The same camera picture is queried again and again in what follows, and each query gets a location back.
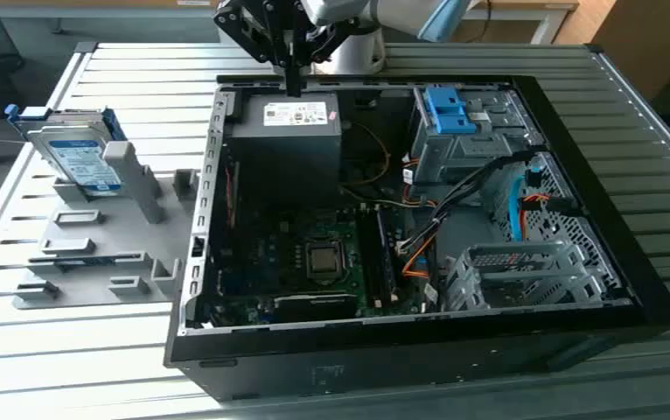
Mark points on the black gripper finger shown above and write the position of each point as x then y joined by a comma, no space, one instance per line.
326,41
242,26

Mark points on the hard disk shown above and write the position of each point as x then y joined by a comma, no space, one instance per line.
81,162

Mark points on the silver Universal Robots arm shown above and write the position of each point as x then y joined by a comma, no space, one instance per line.
358,48

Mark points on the metal disk bay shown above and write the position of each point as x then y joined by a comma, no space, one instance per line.
545,268

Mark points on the blue plastic drive latch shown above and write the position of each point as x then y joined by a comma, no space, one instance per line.
449,122

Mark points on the grey metal drive cage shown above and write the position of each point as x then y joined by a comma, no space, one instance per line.
476,149

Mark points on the white framed desk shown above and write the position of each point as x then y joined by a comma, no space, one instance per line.
540,26

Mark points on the silver CPU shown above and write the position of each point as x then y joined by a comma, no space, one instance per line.
326,259

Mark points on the CPU socket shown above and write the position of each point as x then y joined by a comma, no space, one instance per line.
308,262

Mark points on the green motherboard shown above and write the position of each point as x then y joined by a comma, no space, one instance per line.
265,262

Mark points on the wooden cabinet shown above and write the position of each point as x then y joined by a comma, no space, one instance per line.
633,35

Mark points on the grey parts rack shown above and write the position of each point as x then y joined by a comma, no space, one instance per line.
107,236

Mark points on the black graphics card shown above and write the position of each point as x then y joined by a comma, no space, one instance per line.
314,307

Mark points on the black open PC case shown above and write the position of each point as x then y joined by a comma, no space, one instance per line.
405,350

